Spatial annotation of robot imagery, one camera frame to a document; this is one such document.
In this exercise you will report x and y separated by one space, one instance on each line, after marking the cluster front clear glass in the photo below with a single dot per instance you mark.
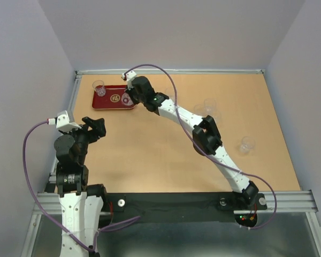
217 116

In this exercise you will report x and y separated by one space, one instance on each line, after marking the cluster back clear glass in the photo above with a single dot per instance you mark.
210 106

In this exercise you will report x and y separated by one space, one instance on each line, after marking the cluster left clear glass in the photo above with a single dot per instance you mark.
200 110

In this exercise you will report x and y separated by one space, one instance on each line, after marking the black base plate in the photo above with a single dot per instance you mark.
178 207

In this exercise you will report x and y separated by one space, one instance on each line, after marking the red lacquer tray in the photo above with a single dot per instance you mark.
111 100

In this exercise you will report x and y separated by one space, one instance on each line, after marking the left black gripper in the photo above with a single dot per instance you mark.
98 126

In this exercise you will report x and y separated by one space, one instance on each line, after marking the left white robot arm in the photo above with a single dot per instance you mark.
80 203

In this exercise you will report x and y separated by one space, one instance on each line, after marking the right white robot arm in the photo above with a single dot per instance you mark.
202 130

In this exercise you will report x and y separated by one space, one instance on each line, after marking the cluster clear glass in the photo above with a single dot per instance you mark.
217 116
200 110
210 106

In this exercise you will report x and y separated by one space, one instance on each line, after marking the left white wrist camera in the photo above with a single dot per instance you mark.
64 122

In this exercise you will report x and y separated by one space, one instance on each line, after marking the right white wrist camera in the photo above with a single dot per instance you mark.
128 77

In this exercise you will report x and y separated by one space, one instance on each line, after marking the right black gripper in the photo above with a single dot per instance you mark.
130 92

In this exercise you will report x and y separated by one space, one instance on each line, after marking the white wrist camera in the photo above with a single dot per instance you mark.
128 77
64 122

